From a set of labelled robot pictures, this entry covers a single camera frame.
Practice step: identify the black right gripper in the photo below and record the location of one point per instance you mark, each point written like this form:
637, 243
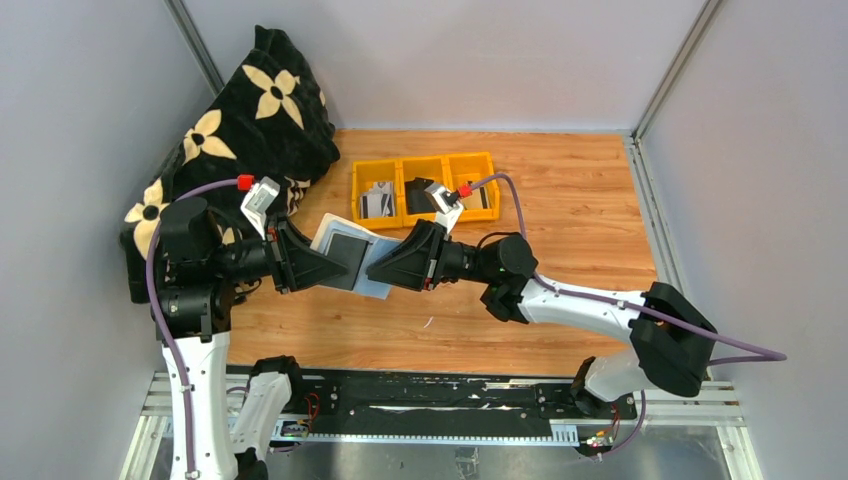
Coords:
432, 254

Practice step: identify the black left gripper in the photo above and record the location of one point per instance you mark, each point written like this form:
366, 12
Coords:
282, 256

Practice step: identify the black card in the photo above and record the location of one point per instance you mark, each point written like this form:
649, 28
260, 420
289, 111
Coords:
349, 251

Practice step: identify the beige leather card holder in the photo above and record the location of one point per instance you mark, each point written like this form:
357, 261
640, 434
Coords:
379, 246

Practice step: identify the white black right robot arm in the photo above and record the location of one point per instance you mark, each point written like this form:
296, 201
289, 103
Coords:
669, 341

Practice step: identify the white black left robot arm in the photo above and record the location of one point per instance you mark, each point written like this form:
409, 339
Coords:
192, 292

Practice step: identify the black cards in bin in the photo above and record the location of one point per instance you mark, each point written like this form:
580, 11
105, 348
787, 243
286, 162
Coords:
417, 201

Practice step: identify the white cards in bin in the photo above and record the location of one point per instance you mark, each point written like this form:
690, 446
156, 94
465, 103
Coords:
378, 201

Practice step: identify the card in right bin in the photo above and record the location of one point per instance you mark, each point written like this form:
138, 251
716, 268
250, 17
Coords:
478, 199

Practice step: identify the yellow bin left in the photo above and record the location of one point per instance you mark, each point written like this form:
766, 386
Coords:
364, 174

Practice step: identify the yellow bin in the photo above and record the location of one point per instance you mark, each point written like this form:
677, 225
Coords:
417, 174
364, 174
468, 168

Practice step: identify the yellow bin middle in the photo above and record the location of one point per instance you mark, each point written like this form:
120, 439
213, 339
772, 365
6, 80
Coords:
417, 174

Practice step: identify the yellow bin right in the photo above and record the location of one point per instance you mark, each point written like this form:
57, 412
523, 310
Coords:
468, 168

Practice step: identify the black floral plush blanket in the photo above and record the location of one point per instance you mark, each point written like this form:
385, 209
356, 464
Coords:
270, 120

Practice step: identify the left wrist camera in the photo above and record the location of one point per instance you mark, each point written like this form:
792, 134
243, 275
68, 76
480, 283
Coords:
257, 202

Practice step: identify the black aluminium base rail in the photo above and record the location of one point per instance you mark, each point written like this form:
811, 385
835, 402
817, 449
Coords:
362, 406

